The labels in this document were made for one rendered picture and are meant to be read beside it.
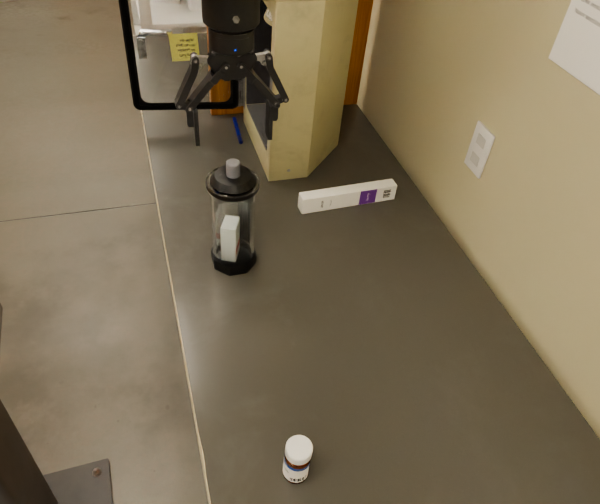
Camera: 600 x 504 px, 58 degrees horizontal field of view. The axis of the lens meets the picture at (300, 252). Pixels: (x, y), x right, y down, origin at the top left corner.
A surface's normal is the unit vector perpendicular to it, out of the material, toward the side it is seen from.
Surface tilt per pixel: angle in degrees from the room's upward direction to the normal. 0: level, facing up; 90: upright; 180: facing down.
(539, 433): 0
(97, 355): 0
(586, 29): 90
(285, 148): 90
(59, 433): 0
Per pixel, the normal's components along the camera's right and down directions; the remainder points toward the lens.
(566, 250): -0.96, 0.15
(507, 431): 0.07, -0.72
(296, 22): 0.29, 0.68
